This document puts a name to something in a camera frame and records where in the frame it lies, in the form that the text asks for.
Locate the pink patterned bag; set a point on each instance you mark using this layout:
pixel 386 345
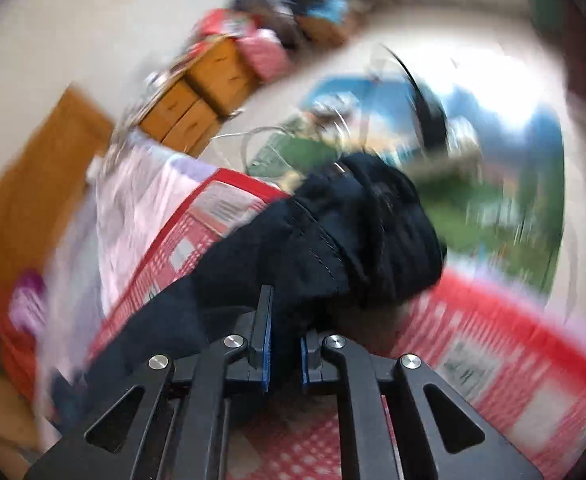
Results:
pixel 263 55

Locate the purple cloth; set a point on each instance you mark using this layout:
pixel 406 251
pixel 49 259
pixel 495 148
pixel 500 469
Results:
pixel 28 297

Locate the colourful printed floor mat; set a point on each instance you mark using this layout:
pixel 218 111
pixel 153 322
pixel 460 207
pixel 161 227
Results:
pixel 503 160

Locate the wooden nightstand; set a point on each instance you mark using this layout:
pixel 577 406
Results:
pixel 208 85

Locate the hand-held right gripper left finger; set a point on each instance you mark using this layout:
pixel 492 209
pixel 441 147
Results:
pixel 265 345

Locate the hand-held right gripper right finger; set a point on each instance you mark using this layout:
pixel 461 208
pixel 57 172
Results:
pixel 304 360

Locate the navy padded jacket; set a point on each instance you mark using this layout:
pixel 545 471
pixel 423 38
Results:
pixel 353 225

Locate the orange cloth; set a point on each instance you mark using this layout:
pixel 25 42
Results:
pixel 18 355

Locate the pale bedsheet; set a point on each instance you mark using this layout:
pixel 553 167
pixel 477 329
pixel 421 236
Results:
pixel 128 200

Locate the red checked blanket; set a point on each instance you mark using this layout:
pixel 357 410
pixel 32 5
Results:
pixel 478 345

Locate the wooden headboard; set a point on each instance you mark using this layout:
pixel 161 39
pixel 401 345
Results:
pixel 33 175

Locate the red box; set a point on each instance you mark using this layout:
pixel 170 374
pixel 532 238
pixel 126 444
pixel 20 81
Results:
pixel 220 22

